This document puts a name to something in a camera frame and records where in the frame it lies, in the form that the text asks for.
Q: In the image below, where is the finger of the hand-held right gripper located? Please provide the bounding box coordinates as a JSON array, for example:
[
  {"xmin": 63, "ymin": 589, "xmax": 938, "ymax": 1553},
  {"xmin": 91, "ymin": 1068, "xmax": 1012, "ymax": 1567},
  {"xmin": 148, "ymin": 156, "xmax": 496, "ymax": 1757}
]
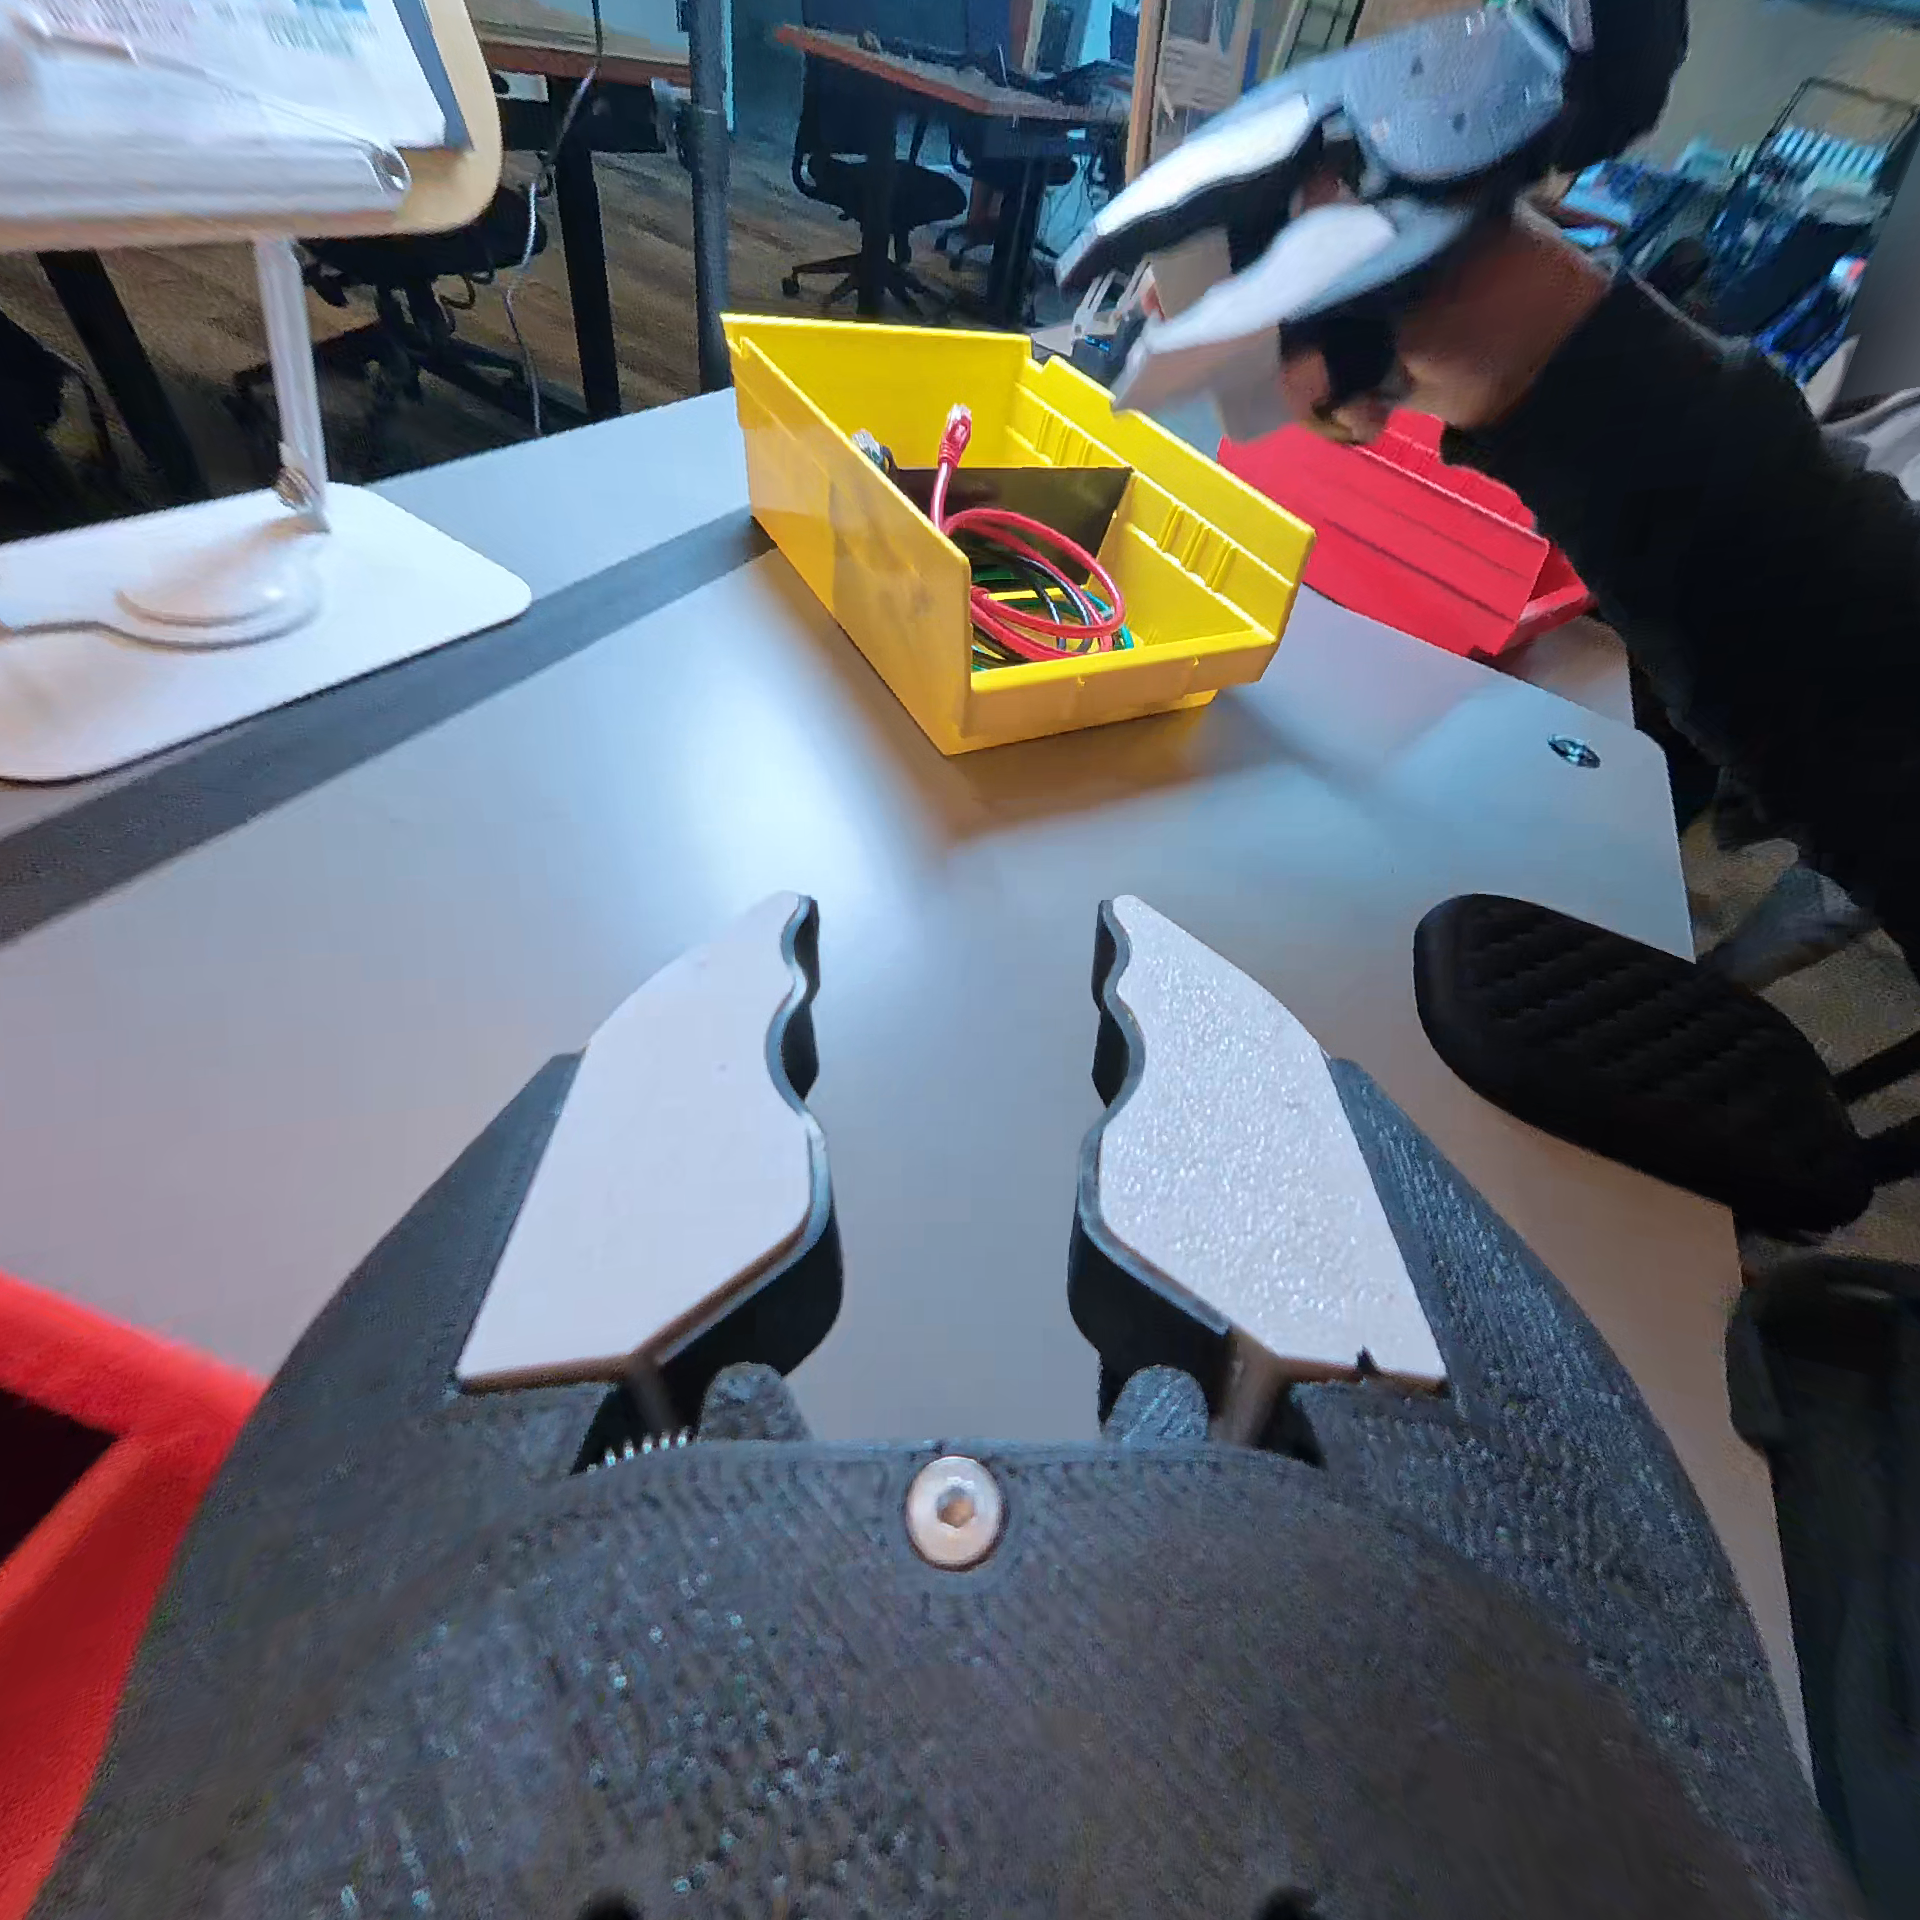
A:
[
  {"xmin": 1115, "ymin": 205, "xmax": 1479, "ymax": 431},
  {"xmin": 1057, "ymin": 96, "xmax": 1351, "ymax": 283}
]

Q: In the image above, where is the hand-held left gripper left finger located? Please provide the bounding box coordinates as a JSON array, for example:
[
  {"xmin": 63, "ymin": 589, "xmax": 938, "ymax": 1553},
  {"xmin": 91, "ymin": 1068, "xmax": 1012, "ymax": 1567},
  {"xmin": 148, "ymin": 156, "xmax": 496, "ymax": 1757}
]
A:
[{"xmin": 454, "ymin": 892, "xmax": 844, "ymax": 1397}]

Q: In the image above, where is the black chair armrest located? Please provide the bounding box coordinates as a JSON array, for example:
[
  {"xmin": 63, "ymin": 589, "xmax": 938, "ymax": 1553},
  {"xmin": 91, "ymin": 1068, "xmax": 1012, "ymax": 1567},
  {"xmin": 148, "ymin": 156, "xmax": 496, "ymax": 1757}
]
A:
[{"xmin": 1416, "ymin": 896, "xmax": 1879, "ymax": 1239}]

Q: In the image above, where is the person's right forearm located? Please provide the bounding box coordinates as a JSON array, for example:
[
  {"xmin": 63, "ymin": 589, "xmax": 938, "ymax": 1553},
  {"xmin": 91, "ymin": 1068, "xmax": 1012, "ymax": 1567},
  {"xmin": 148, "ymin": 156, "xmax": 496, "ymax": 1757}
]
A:
[{"xmin": 1440, "ymin": 279, "xmax": 1920, "ymax": 961}]

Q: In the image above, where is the black office chair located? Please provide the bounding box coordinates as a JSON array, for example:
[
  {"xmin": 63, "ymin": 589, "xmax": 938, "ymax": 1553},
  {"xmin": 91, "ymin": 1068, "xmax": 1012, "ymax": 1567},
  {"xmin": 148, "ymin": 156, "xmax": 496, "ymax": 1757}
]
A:
[{"xmin": 780, "ymin": 31, "xmax": 968, "ymax": 323}]

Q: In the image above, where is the person's right hand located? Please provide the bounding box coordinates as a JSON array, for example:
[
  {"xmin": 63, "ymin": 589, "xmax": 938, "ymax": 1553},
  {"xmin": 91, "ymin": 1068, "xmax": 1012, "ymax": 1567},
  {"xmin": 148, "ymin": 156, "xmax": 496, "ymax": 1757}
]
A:
[{"xmin": 1287, "ymin": 210, "xmax": 1607, "ymax": 446}]

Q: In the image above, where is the yellow plastic bin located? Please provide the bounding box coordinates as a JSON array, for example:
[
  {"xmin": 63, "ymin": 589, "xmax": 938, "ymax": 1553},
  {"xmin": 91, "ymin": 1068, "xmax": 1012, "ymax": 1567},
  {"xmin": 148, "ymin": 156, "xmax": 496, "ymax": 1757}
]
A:
[{"xmin": 723, "ymin": 313, "xmax": 1317, "ymax": 757}]

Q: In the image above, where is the black light stand pole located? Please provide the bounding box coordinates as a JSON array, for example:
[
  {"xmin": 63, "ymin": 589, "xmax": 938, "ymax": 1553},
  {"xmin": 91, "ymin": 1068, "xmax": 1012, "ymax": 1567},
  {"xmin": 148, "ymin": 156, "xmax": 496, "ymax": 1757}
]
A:
[{"xmin": 682, "ymin": 0, "xmax": 737, "ymax": 397}]

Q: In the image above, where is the instruction sheet stand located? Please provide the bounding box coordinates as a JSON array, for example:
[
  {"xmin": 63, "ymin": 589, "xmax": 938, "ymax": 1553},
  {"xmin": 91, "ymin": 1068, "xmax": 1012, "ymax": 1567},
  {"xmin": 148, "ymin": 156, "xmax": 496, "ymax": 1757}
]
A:
[{"xmin": 0, "ymin": 0, "xmax": 535, "ymax": 785}]

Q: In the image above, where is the green ethernet cable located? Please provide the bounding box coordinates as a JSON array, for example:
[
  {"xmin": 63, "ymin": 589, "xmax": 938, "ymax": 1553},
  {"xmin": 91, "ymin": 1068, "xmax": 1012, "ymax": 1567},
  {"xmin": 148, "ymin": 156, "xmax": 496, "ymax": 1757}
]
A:
[{"xmin": 975, "ymin": 577, "xmax": 1131, "ymax": 671}]

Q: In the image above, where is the red ethernet cable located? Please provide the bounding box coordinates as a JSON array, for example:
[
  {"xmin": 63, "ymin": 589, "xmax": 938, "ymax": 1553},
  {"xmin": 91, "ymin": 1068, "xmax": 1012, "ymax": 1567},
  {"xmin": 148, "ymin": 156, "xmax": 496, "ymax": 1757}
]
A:
[{"xmin": 931, "ymin": 404, "xmax": 1127, "ymax": 662}]

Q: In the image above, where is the red plastic bin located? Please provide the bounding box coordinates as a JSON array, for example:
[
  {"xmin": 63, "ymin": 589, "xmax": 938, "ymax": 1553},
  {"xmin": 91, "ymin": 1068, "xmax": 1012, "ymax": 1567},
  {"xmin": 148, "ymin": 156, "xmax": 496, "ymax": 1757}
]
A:
[
  {"xmin": 1219, "ymin": 410, "xmax": 1597, "ymax": 662},
  {"xmin": 0, "ymin": 1276, "xmax": 272, "ymax": 1879}
]

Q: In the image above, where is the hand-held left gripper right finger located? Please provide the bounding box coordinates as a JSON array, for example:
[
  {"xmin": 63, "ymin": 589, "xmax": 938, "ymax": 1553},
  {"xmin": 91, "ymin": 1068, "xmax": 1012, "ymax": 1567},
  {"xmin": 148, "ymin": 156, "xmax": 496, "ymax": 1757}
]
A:
[{"xmin": 1070, "ymin": 896, "xmax": 1452, "ymax": 1449}]

